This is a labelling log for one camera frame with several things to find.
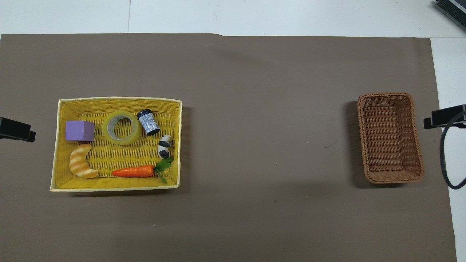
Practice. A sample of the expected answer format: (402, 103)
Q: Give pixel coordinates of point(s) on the brown wicker basket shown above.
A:
(389, 138)

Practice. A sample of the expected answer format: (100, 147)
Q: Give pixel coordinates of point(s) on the clear tape roll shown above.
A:
(109, 133)

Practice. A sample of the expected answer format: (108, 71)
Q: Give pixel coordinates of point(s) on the purple foam cube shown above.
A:
(79, 131)

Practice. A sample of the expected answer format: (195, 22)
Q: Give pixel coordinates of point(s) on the toy carrot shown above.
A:
(133, 171)

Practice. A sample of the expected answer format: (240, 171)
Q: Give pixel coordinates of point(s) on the yellow woven basket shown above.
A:
(120, 145)

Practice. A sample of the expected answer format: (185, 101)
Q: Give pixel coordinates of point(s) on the small black-capped bottle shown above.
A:
(148, 123)

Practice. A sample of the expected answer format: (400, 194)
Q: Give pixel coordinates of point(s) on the toy croissant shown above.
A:
(78, 163)

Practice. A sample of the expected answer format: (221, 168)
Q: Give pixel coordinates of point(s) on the toy panda figure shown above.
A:
(164, 145)

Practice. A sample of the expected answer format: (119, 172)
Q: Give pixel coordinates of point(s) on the dark grey device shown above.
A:
(451, 9)

